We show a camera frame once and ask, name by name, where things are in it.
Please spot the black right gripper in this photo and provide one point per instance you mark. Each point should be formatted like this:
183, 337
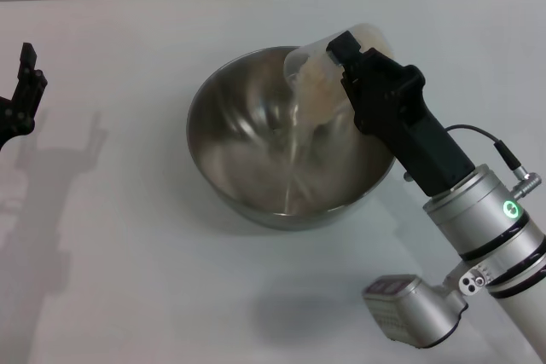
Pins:
409, 134

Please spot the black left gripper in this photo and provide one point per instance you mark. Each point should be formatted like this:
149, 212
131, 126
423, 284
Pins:
10, 121

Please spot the white rice grains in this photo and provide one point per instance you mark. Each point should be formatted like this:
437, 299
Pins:
315, 80

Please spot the clear plastic measuring cup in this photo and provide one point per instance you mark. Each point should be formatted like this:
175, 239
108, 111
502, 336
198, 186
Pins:
307, 61

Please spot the stainless steel mixing bowl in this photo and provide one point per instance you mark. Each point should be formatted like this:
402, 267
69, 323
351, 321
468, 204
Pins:
239, 159

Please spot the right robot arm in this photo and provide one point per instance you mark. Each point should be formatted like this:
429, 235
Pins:
490, 244

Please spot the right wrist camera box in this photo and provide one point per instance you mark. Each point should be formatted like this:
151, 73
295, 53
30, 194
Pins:
409, 308

